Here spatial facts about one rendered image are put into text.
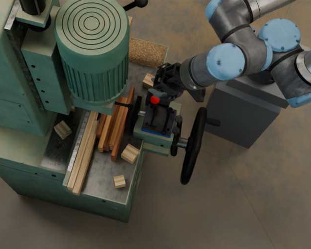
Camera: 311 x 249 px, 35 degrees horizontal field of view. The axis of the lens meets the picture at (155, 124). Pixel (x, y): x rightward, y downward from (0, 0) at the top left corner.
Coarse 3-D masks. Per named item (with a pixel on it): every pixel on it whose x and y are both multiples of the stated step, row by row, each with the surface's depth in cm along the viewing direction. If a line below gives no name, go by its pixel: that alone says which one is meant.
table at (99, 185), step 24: (168, 48) 182; (144, 72) 178; (120, 96) 174; (96, 144) 168; (120, 144) 169; (144, 144) 173; (96, 168) 166; (120, 168) 166; (72, 192) 165; (96, 192) 163; (120, 192) 164
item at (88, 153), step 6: (96, 114) 168; (96, 132) 166; (90, 138) 165; (96, 138) 168; (90, 144) 164; (90, 150) 163; (84, 156) 163; (90, 156) 165; (84, 162) 162; (84, 168) 161; (78, 174) 161; (84, 174) 162; (78, 180) 160; (78, 186) 159; (78, 192) 159
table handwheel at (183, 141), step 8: (200, 112) 172; (200, 120) 169; (192, 128) 191; (200, 128) 167; (192, 136) 191; (200, 136) 166; (176, 144) 179; (184, 144) 178; (192, 144) 166; (200, 144) 177; (192, 152) 166; (184, 160) 191; (192, 160) 166; (184, 168) 185; (192, 168) 168; (184, 176) 171; (184, 184) 176
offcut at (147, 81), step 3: (147, 75) 173; (150, 75) 174; (147, 78) 173; (150, 78) 173; (144, 81) 173; (147, 81) 173; (150, 81) 173; (144, 84) 174; (147, 84) 173; (150, 84) 172; (147, 87) 176; (150, 87) 174
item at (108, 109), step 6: (72, 96) 155; (72, 102) 158; (78, 102) 157; (114, 102) 157; (84, 108) 161; (90, 108) 159; (96, 108) 158; (102, 108) 157; (108, 108) 155; (114, 108) 161; (108, 114) 160
